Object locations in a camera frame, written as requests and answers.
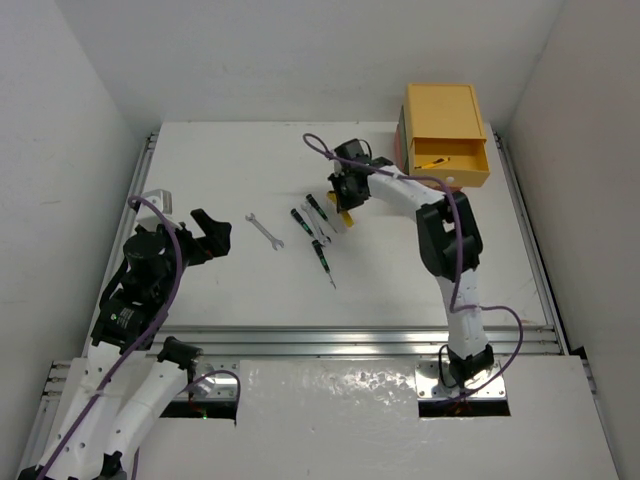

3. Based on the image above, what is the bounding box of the yellow utility knife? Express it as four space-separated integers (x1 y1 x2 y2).
419 157 451 169
326 190 354 228

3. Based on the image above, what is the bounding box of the yellow drawer box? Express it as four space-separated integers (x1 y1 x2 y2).
402 83 490 188

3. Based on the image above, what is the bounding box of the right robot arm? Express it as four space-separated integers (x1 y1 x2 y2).
328 139 494 388

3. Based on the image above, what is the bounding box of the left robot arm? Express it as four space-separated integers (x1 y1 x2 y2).
19 207 232 479

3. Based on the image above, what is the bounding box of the green black screwdriver far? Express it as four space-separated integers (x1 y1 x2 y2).
305 194 336 231

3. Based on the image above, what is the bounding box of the green black screwdriver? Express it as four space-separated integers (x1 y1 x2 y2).
290 208 315 238
312 240 336 289
305 194 336 231

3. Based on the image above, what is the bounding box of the silver combination wrench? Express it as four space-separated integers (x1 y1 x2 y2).
301 201 331 246

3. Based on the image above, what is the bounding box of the green black screwdriver near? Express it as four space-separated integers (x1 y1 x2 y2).
312 240 336 289

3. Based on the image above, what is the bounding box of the green black screwdriver left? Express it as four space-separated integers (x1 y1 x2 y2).
290 208 315 238

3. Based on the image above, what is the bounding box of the red drawer box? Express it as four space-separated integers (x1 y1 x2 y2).
394 123 408 172

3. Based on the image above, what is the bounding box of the green drawer box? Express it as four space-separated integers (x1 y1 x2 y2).
395 108 411 174

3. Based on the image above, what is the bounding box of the silver open-end wrench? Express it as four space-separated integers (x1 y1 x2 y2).
245 213 284 251

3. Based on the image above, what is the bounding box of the white front cover panel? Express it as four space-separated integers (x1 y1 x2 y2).
137 356 617 479

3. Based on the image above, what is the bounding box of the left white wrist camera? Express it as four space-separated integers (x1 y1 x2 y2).
135 189 173 229

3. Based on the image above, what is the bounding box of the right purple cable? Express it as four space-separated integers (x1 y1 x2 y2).
302 132 525 401

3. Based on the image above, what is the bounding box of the aluminium rail frame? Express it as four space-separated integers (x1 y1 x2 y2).
37 130 599 416

